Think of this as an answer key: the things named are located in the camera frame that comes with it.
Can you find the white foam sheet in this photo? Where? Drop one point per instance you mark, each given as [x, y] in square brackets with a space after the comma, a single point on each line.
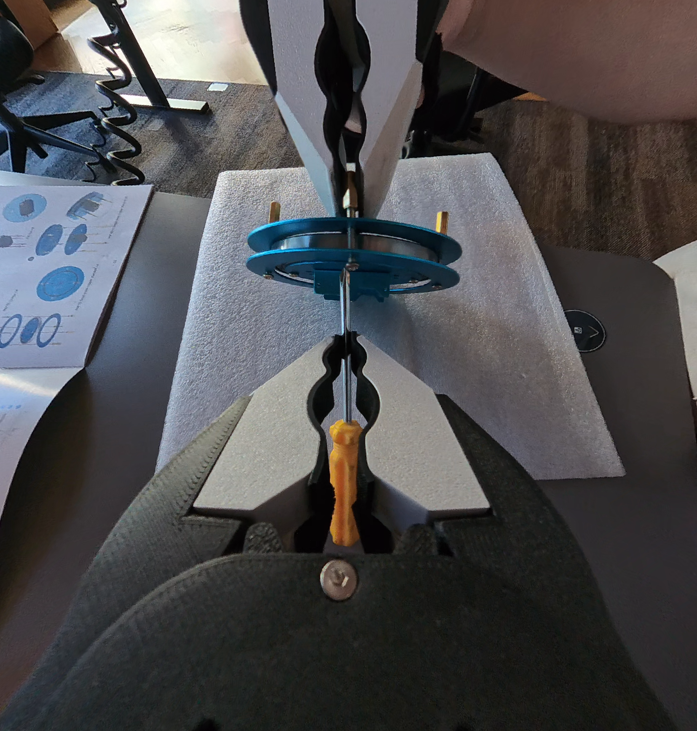
[497, 371]

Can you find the brown cardboard box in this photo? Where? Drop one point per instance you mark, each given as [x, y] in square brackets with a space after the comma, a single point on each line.
[37, 20]

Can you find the dark grey desk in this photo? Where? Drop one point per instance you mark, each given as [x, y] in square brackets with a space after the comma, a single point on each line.
[97, 514]

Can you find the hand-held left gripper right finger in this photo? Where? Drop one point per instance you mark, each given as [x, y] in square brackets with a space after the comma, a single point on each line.
[422, 457]

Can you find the person's right forearm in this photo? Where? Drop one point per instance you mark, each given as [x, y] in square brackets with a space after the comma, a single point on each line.
[582, 51]

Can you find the blue round metal base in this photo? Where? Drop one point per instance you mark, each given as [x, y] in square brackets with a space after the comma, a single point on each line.
[417, 251]

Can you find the black saddle stool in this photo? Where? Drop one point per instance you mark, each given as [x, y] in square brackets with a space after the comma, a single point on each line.
[5, 51]

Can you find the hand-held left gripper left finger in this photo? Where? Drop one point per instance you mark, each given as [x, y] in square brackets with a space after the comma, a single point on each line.
[257, 457]

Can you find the open instruction booklet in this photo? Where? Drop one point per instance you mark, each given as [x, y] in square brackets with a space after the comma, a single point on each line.
[51, 285]

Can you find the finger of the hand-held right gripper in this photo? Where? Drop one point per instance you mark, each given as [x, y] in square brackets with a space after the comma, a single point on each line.
[297, 85]
[391, 85]

